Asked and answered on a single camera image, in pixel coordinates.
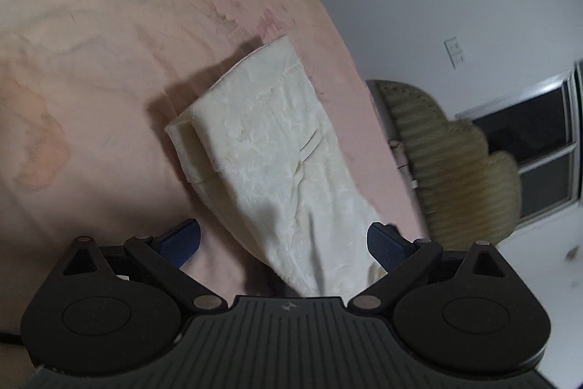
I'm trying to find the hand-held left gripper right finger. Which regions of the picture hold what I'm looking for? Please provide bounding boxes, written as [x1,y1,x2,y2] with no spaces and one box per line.
[348,221,507,317]

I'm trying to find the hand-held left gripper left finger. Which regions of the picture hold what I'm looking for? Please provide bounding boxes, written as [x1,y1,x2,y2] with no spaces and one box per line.
[61,218,228,317]

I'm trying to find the white pants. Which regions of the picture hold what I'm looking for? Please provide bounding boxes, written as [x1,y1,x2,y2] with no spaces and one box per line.
[164,34,402,297]

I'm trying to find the olive padded headboard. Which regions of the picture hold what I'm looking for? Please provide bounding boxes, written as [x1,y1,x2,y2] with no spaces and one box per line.
[371,80,523,249]

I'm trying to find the window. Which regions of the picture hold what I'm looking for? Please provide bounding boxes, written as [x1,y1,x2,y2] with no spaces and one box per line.
[455,60,583,231]

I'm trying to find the pink blanket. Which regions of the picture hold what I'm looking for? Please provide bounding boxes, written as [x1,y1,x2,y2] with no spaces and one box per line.
[0,0,431,372]

